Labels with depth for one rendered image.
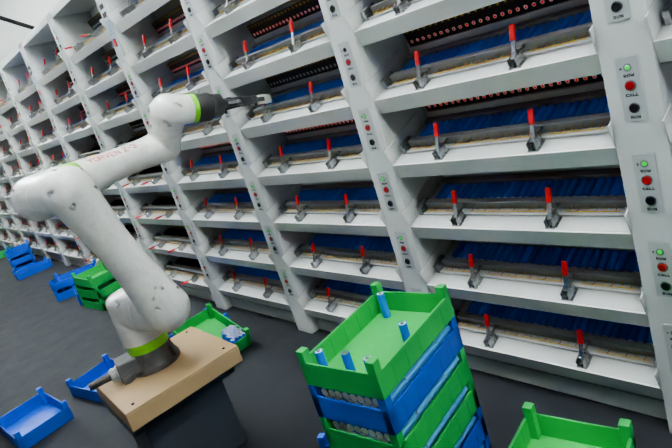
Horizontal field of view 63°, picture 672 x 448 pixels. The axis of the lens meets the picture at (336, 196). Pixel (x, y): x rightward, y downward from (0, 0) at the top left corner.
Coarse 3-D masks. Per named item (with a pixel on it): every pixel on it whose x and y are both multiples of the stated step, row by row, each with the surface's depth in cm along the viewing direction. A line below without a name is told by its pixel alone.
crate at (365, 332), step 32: (352, 320) 126; (384, 320) 130; (416, 320) 125; (448, 320) 121; (352, 352) 120; (384, 352) 116; (416, 352) 110; (320, 384) 112; (352, 384) 105; (384, 384) 102
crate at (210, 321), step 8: (208, 304) 247; (200, 312) 246; (208, 312) 248; (216, 312) 245; (192, 320) 244; (200, 320) 247; (208, 320) 248; (216, 320) 248; (224, 320) 243; (184, 328) 242; (200, 328) 244; (208, 328) 243; (216, 328) 243; (224, 328) 242; (248, 328) 229; (216, 336) 238; (248, 336) 229; (240, 344) 227; (248, 344) 230
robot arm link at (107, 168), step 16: (128, 144) 165; (144, 144) 166; (160, 144) 169; (176, 144) 173; (80, 160) 151; (96, 160) 154; (112, 160) 157; (128, 160) 161; (144, 160) 165; (160, 160) 171; (96, 176) 152; (112, 176) 156
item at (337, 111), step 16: (304, 80) 193; (336, 96) 171; (240, 112) 203; (272, 112) 197; (288, 112) 186; (304, 112) 176; (320, 112) 167; (336, 112) 163; (240, 128) 203; (256, 128) 196; (272, 128) 190; (288, 128) 184
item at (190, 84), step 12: (180, 60) 245; (192, 60) 240; (180, 72) 251; (192, 72) 241; (204, 72) 204; (156, 84) 255; (168, 84) 258; (180, 84) 235; (192, 84) 220; (204, 84) 211; (144, 96) 251; (156, 96) 253
